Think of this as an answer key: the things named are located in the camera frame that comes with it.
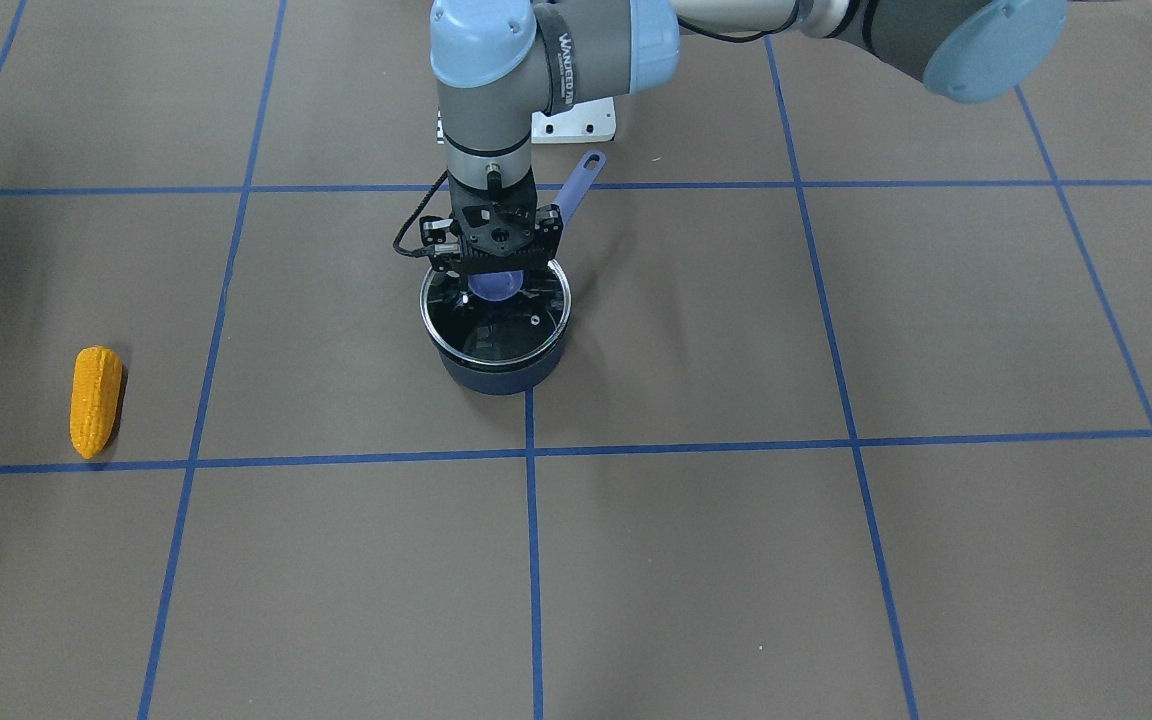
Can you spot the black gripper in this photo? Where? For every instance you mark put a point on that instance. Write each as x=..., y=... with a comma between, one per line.
x=439, y=236

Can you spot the glass pot lid blue knob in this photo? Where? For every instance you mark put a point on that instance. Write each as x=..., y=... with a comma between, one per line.
x=493, y=335

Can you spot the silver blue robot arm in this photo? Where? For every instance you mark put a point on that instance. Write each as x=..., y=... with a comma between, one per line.
x=499, y=63

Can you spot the yellow corn cob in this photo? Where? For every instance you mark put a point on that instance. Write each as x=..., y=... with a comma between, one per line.
x=95, y=392

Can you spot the dark blue saucepan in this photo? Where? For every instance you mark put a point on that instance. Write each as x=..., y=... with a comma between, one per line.
x=506, y=370

